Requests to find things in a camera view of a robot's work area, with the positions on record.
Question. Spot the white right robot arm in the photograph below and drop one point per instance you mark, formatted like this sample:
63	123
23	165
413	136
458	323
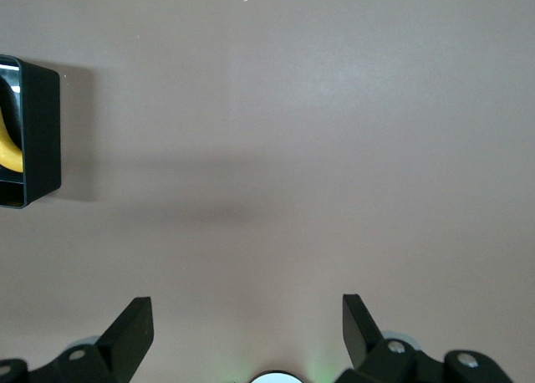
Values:
276	379

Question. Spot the yellow banana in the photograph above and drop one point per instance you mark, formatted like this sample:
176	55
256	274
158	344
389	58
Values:
8	153

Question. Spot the black plastic box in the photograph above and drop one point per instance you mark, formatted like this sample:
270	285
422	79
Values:
42	128

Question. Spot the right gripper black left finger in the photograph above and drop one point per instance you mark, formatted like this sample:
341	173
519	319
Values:
121	349

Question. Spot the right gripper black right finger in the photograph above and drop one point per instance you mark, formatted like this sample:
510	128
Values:
363	341

